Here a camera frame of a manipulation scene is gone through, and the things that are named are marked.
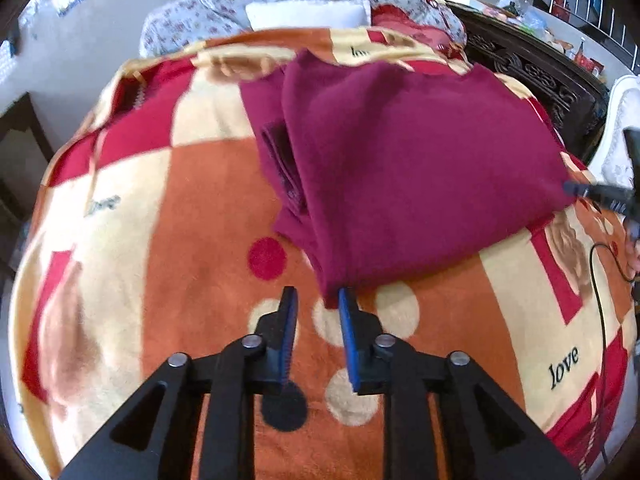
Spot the orange printed fleece blanket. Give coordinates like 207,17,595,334
7,27,640,480

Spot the black cable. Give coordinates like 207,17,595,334
588,241,640,467

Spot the red embroidered pillow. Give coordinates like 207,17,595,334
371,4,466,58

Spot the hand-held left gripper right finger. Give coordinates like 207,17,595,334
338,287,583,480

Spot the dark wooden cabinet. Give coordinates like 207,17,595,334
0,92,56,281

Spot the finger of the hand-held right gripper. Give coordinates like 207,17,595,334
562,180,640,221

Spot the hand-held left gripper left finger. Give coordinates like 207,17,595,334
57,286,300,480

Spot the metal railing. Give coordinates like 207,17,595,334
532,0,640,73

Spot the maroon knit garment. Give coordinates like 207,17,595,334
239,49,576,310

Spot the white pillow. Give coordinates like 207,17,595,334
245,0,372,32

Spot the white upholstered chair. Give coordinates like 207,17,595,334
587,75,640,191

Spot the dark carved wooden headboard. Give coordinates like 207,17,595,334
445,1,611,161

